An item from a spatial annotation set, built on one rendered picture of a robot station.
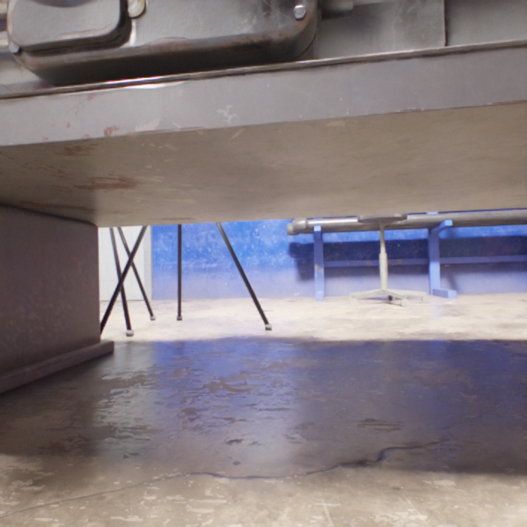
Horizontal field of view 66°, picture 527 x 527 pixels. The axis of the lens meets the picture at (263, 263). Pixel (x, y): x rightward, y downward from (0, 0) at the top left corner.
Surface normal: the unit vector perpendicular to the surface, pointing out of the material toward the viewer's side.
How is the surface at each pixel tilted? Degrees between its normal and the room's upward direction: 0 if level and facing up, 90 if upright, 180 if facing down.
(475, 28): 90
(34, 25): 90
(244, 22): 90
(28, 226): 90
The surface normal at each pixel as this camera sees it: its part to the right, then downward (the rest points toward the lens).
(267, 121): -0.14, -0.02
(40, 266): 0.99, -0.04
